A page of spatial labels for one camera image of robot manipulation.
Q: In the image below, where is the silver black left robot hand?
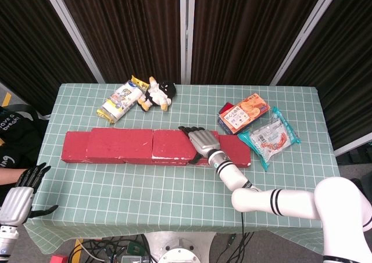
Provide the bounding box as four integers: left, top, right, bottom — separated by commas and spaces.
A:
0, 163, 59, 226

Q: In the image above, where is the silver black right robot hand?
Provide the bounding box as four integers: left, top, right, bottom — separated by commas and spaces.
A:
177, 125, 226, 165

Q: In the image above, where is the red brick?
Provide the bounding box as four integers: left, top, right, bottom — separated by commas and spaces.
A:
60, 131, 91, 163
85, 128, 154, 163
188, 134, 252, 168
121, 157, 189, 166
151, 128, 220, 163

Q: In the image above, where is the person's bare forearm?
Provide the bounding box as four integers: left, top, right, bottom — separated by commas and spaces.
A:
0, 167, 28, 186

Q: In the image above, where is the silver white robot base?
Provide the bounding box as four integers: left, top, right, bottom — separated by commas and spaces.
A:
145, 230, 217, 263

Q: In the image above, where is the orange and blue cookie box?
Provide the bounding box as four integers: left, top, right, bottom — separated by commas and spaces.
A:
217, 93, 271, 135

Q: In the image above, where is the person in black shirt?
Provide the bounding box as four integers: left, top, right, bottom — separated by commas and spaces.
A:
0, 103, 52, 185

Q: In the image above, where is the teal clear shrimp snack bag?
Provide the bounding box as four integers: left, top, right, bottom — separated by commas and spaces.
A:
237, 106, 302, 171

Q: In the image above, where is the black and white plush doll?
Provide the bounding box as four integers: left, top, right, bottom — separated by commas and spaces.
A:
137, 76, 177, 112

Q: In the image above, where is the green checkered tablecloth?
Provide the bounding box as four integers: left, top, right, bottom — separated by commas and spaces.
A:
24, 84, 341, 255

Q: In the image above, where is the white yellow snack package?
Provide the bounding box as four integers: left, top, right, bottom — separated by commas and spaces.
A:
96, 75, 149, 125

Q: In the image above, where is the dark ribbed partition panel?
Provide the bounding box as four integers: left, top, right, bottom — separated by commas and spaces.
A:
0, 0, 98, 116
277, 0, 372, 150
190, 0, 328, 86
55, 0, 187, 84

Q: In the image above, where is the black cable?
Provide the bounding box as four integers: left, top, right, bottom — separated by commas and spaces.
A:
232, 210, 255, 263

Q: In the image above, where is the grey partition post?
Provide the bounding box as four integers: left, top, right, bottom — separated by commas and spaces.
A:
179, 0, 195, 85
40, 0, 105, 84
270, 0, 344, 86

